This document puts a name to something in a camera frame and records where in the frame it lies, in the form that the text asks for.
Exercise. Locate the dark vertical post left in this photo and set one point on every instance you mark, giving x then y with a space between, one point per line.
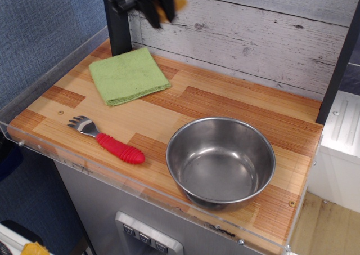
118 28

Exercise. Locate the clear acrylic edge guard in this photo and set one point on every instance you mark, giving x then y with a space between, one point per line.
100 184

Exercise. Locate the yellow object bottom left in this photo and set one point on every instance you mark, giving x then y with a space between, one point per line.
34 249

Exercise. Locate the green folded cloth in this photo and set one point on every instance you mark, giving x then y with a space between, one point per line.
127 77

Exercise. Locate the white ribbed box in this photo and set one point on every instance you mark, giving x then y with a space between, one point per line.
335 174

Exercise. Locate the red handled metal spork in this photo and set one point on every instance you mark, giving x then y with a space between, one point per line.
126 153

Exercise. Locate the dark vertical post right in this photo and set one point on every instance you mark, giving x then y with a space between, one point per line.
340 68

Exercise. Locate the yellow plush potato toy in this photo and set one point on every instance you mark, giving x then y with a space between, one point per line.
178 5

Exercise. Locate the silver button control panel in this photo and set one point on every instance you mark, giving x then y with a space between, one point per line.
135 229

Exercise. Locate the stainless steel bowl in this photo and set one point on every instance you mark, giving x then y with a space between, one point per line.
220 163

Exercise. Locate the dark vertical post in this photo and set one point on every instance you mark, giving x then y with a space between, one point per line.
118 28
340 68

